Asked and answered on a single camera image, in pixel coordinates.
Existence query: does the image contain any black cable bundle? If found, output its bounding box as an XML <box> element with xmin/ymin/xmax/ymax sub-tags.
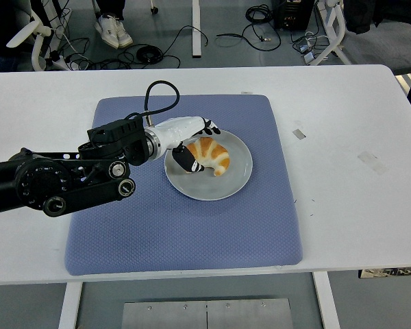
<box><xmin>245</xmin><ymin>3</ymin><xmax>278</xmax><ymax>25</ymax></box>

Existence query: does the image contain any white office chair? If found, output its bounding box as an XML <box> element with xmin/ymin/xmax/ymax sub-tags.
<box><xmin>5</xmin><ymin>0</ymin><xmax>73</xmax><ymax>72</ymax></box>

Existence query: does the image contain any orange striped croissant bread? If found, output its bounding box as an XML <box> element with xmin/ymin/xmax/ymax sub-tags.
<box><xmin>186</xmin><ymin>136</ymin><xmax>231</xmax><ymax>178</ymax></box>

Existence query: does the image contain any blue quilted mat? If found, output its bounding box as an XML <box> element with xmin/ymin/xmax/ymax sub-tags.
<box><xmin>64</xmin><ymin>95</ymin><xmax>303</xmax><ymax>277</ymax></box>

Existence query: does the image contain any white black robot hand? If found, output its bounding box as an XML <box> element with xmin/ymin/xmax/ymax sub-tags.
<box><xmin>154</xmin><ymin>116</ymin><xmax>222</xmax><ymax>173</ymax></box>

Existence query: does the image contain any long black floor cable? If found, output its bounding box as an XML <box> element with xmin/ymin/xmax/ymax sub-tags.
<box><xmin>159</xmin><ymin>24</ymin><xmax>210</xmax><ymax>69</ymax></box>

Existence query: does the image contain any black equipment box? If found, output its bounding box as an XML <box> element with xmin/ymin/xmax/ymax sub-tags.
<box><xmin>273</xmin><ymin>0</ymin><xmax>311</xmax><ymax>30</ymax></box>

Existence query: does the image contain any white vertical post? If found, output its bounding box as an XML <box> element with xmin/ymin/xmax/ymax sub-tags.
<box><xmin>190</xmin><ymin>0</ymin><xmax>203</xmax><ymax>58</ymax></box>

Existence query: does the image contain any black cable with plug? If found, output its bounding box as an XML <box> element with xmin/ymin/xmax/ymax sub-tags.
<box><xmin>215</xmin><ymin>31</ymin><xmax>282</xmax><ymax>53</ymax></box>

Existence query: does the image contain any black coiled floor cable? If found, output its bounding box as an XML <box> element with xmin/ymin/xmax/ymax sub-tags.
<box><xmin>135</xmin><ymin>44</ymin><xmax>165</xmax><ymax>65</ymax></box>

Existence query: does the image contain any grey round plate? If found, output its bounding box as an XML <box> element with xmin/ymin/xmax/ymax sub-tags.
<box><xmin>164</xmin><ymin>129</ymin><xmax>253</xmax><ymax>202</ymax></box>

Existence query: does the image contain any white power strip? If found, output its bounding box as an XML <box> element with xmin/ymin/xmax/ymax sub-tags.
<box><xmin>46</xmin><ymin>51</ymin><xmax>71</xmax><ymax>71</ymax></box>

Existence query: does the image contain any grey metal plate with screws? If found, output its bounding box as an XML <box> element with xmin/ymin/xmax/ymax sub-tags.
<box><xmin>121</xmin><ymin>297</ymin><xmax>292</xmax><ymax>329</ymax></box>

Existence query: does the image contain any large clear tape piece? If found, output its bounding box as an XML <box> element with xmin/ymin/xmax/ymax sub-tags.
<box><xmin>357</xmin><ymin>151</ymin><xmax>387</xmax><ymax>175</ymax></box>

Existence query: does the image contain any grey seat office chair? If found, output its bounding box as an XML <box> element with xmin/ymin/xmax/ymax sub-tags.
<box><xmin>310</xmin><ymin>0</ymin><xmax>411</xmax><ymax>75</ymax></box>

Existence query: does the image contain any person with white shoes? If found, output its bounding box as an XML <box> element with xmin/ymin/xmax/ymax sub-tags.
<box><xmin>92</xmin><ymin>0</ymin><xmax>134</xmax><ymax>50</ymax></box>

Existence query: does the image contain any white table leg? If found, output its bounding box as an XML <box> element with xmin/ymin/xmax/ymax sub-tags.
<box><xmin>57</xmin><ymin>281</ymin><xmax>84</xmax><ymax>329</ymax></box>
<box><xmin>312</xmin><ymin>271</ymin><xmax>341</xmax><ymax>329</ymax></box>

